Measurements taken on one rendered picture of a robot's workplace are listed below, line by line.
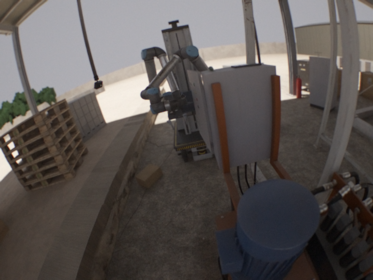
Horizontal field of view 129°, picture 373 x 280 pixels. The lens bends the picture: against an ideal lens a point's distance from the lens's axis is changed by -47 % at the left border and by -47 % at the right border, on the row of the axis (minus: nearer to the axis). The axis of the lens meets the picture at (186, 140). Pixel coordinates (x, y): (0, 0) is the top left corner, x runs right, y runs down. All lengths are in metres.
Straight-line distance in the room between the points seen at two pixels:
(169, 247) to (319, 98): 3.93
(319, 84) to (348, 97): 3.38
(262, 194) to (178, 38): 2.02
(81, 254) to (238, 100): 1.54
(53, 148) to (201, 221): 1.96
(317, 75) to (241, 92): 3.29
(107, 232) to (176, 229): 0.66
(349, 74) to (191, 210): 1.62
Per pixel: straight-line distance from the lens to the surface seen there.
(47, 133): 2.30
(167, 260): 1.51
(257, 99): 0.94
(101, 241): 1.65
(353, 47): 0.72
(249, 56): 1.44
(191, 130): 2.39
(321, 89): 4.08
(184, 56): 1.65
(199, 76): 1.03
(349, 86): 0.70
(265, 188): 0.43
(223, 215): 0.89
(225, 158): 0.99
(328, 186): 0.77
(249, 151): 1.06
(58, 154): 2.36
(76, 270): 1.45
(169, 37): 2.15
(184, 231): 1.59
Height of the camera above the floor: 1.35
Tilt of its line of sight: 28 degrees down
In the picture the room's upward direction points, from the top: 13 degrees counter-clockwise
